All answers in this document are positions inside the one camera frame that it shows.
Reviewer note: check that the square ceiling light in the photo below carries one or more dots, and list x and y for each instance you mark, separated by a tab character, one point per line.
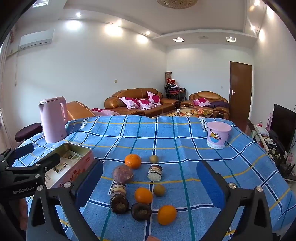
231	39
178	39

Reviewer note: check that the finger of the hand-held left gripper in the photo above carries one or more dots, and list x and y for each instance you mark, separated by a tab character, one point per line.
24	150
40	163

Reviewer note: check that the pink cartoon print bucket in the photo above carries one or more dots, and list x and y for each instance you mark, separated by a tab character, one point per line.
218	136

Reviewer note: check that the dark brown round fruit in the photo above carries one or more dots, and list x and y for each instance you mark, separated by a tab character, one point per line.
141	212

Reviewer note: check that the black television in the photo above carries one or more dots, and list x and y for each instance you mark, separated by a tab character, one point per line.
283	125

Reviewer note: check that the round ceiling lamp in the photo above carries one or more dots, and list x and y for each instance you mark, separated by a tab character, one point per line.
177	3

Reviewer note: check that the pink blanket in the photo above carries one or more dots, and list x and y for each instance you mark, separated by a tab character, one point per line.
105	112

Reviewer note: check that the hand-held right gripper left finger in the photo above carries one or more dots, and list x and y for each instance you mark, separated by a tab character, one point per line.
90	185

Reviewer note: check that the dark maroon stool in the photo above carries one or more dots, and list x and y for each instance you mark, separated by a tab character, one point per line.
27	132

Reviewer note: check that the pink floral pillow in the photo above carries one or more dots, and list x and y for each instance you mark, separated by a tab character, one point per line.
146	104
154	97
129	102
201	102

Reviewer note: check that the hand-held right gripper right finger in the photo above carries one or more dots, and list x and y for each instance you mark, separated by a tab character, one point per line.
209	183

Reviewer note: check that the orange-brown leather sofa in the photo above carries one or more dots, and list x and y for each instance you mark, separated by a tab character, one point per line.
77	110

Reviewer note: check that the white air conditioner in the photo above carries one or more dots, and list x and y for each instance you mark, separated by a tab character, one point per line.
35	39

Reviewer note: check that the pink electric kettle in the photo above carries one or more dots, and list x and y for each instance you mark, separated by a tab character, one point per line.
52	120

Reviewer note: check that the television stand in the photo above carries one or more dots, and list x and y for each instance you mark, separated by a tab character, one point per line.
266	141

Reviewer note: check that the pink paper bag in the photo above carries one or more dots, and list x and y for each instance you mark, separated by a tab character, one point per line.
269	121

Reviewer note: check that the newspaper sheet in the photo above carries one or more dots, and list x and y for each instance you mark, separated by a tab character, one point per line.
66	162

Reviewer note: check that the tall patterned vase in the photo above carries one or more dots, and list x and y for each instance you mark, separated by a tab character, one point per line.
168	75

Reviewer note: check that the red plush toy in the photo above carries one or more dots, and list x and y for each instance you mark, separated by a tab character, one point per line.
171	81

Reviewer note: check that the stack of dark chairs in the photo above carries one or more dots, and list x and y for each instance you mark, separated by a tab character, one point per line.
174	92

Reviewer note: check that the small yellow-brown round fruit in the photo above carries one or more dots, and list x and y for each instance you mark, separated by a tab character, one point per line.
159	190
153	159

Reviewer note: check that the blue checked tablecloth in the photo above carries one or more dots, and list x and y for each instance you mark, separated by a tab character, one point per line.
161	139

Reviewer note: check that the coffee table with food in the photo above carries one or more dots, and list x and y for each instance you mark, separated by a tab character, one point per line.
192	112

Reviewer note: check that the brown wooden door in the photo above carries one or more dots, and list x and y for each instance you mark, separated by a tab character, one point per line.
240	92

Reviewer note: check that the brown leather armchair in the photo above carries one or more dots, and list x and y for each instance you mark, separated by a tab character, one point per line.
208	95

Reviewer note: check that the orange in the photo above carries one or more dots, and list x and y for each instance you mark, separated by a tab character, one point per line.
133	161
143	195
167	215

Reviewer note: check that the purple cloth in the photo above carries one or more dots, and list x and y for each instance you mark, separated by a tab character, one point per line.
219	104

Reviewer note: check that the purple passion fruit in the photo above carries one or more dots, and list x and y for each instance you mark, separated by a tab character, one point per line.
123	174

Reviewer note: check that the long brown leather sofa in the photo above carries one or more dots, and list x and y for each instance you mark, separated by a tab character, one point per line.
161	109

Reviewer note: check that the rectangular metal tin box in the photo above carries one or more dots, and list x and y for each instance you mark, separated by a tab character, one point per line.
69	155

